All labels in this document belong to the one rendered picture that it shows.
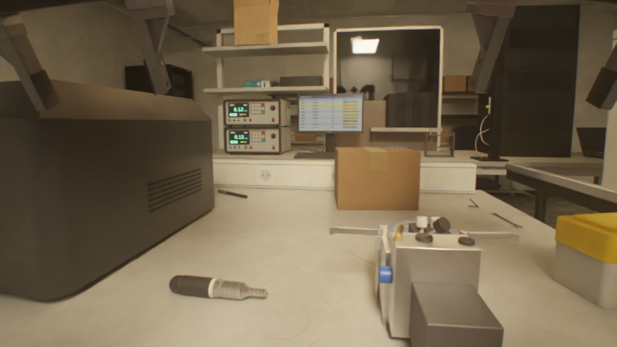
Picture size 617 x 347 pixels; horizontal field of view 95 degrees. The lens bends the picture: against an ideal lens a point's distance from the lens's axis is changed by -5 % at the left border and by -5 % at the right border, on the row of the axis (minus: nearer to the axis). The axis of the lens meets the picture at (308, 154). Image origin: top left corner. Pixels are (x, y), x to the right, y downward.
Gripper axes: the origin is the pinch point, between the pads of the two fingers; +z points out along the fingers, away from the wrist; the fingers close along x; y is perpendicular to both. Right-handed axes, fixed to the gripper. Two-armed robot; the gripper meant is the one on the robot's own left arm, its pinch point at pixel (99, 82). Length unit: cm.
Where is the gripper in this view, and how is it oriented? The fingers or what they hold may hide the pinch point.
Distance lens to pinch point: 41.7
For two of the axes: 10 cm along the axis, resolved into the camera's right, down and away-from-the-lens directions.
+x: -9.8, 1.4, -1.0
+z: 0.7, 8.6, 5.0
